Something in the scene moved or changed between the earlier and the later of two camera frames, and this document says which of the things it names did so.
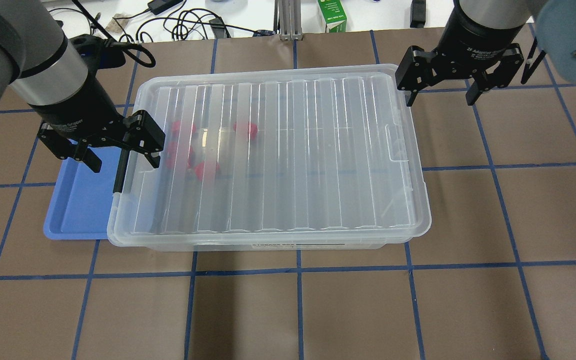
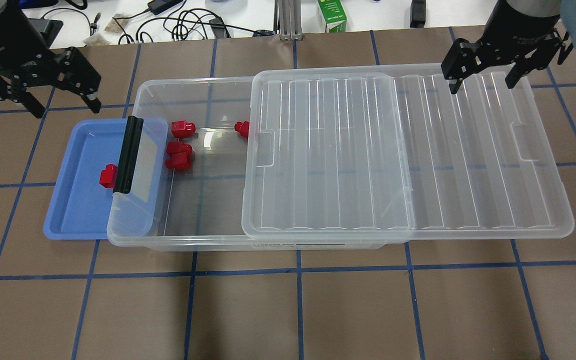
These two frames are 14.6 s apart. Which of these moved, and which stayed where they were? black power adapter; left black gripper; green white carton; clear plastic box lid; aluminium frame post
Moved: left black gripper; clear plastic box lid
Stayed: green white carton; aluminium frame post; black power adapter
